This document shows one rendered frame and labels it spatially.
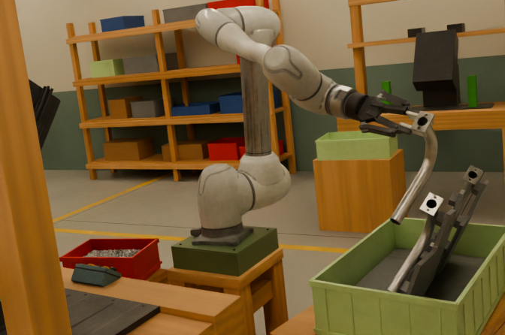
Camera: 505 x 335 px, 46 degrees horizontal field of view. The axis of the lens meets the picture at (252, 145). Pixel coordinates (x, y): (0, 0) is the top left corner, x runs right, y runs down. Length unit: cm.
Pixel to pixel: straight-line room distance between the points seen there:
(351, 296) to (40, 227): 85
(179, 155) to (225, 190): 565
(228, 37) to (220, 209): 61
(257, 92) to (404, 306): 97
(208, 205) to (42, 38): 789
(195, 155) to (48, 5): 352
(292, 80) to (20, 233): 77
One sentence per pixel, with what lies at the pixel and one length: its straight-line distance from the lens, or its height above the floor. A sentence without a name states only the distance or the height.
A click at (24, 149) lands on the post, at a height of 148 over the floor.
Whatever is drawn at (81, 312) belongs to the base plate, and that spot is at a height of 90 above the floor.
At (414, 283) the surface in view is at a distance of 161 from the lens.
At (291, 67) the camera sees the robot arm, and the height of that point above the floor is 156.
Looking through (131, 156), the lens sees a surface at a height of 32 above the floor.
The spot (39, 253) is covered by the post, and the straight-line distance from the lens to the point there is 125.
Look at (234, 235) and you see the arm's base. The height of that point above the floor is 96.
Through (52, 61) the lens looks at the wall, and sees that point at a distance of 972.
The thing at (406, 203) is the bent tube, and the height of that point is 119.
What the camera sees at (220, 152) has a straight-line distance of 736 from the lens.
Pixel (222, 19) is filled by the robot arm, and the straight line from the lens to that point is 205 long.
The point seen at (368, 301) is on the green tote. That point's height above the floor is 93.
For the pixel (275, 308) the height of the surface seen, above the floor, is 63.
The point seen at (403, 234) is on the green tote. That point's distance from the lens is 222.
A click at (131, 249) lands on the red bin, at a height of 88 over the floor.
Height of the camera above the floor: 163
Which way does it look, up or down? 10 degrees down
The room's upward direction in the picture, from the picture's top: 6 degrees counter-clockwise
